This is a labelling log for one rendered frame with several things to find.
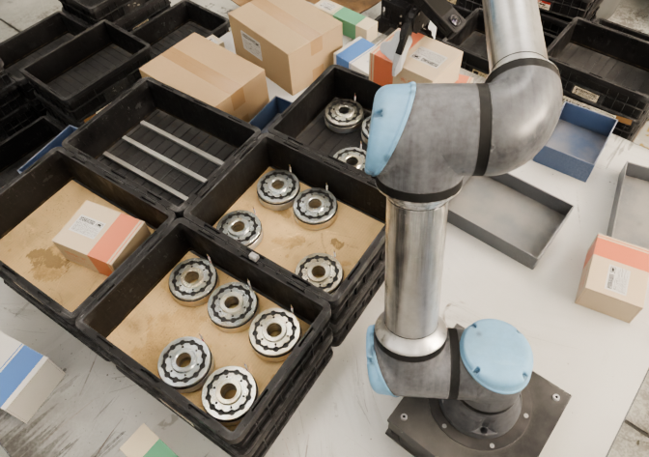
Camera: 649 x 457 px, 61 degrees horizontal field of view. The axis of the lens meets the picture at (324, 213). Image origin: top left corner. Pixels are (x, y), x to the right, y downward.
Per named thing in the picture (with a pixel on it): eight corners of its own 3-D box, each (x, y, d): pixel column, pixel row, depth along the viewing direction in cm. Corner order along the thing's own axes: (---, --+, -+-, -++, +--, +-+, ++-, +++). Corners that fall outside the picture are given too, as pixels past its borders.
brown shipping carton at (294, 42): (236, 54, 187) (227, 13, 174) (285, 27, 195) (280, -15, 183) (293, 96, 173) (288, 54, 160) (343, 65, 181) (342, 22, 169)
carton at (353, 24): (377, 37, 190) (378, 21, 185) (366, 45, 187) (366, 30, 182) (324, 13, 200) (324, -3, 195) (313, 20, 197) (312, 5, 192)
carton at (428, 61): (458, 79, 122) (463, 51, 116) (428, 108, 117) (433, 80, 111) (399, 52, 129) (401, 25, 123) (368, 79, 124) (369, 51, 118)
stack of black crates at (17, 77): (88, 70, 274) (59, 9, 247) (126, 94, 262) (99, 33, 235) (17, 114, 256) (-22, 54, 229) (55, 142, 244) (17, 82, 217)
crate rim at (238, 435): (335, 310, 105) (334, 304, 103) (236, 448, 91) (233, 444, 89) (182, 221, 119) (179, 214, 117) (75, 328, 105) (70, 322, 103)
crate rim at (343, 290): (410, 206, 119) (410, 199, 117) (335, 310, 105) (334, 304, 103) (266, 137, 134) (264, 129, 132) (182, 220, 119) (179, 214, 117)
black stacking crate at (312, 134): (462, 151, 141) (469, 118, 132) (407, 230, 127) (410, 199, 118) (334, 97, 156) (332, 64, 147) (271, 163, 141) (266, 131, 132)
